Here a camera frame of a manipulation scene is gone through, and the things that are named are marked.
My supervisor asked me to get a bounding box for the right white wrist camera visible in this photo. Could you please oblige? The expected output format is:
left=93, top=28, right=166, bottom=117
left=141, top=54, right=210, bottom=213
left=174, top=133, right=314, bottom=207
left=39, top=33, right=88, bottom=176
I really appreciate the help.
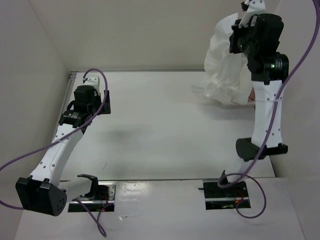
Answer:
left=234, top=0, right=266, bottom=29

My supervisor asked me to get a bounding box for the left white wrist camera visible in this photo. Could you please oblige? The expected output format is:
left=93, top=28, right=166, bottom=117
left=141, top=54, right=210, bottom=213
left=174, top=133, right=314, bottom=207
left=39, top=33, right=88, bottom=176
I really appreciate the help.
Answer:
left=82, top=75, right=101, bottom=96

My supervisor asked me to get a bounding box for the pink skirt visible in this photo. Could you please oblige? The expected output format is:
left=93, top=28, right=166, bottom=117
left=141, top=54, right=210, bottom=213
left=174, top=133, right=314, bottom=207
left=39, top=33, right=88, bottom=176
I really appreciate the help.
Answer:
left=248, top=89, right=256, bottom=102

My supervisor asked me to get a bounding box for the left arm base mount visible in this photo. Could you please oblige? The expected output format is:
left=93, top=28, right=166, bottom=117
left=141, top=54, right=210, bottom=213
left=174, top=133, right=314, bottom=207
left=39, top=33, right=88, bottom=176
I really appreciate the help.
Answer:
left=76, top=181, right=117, bottom=213

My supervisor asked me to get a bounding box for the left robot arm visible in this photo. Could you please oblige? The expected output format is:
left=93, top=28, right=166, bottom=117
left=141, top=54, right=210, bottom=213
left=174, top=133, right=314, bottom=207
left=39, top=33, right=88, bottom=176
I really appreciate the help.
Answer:
left=15, top=83, right=111, bottom=216

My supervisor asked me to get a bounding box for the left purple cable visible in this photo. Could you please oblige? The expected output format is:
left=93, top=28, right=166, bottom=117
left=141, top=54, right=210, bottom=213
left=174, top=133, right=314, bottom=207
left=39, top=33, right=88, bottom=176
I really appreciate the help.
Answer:
left=0, top=68, right=115, bottom=238

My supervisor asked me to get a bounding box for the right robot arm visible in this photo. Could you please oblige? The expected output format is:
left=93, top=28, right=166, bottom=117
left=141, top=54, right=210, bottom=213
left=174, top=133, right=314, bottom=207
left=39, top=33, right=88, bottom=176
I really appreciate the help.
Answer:
left=229, top=10, right=289, bottom=164

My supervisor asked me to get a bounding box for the white skirt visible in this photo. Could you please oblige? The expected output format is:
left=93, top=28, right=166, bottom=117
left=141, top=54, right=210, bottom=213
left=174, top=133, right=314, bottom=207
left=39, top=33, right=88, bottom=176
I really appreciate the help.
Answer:
left=191, top=13, right=255, bottom=106

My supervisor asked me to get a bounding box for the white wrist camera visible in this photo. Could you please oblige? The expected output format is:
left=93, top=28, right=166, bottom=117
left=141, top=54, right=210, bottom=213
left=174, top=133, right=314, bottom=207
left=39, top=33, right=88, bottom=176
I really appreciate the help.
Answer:
left=234, top=0, right=266, bottom=29
left=82, top=75, right=101, bottom=96

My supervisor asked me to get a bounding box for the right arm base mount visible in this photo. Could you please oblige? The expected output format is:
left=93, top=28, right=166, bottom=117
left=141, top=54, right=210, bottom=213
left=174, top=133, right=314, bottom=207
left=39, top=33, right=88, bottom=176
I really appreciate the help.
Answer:
left=198, top=181, right=251, bottom=210

